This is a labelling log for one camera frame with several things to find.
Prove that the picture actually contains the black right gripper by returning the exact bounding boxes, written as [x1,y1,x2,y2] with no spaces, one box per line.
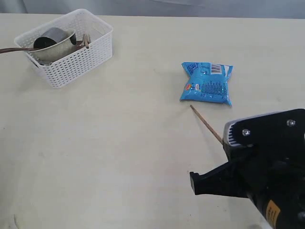
[189,133,305,198]

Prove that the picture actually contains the wooden chopstick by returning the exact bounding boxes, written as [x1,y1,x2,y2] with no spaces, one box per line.
[82,34,91,49]
[190,105,223,145]

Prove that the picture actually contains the blue snack bag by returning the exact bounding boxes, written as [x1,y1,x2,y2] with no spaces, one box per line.
[180,62,234,106]

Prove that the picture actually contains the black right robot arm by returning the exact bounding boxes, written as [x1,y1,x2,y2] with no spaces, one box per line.
[190,132,305,229]

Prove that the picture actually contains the white perforated plastic basket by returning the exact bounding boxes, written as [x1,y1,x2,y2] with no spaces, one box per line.
[14,9,113,89]

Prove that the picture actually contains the silver metal spoon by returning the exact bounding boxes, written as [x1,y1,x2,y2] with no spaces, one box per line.
[37,60,53,66]

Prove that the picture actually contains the beige metal bowl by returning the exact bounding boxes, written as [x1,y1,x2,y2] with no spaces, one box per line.
[30,32,77,62]

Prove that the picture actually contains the grey metal cup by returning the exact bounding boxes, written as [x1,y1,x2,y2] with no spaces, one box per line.
[42,27,76,43]

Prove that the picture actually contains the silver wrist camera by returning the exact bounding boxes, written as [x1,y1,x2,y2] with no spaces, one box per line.
[223,109,305,147]

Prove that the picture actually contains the black ladle with brown handle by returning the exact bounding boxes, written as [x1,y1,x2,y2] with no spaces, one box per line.
[0,37,57,54]

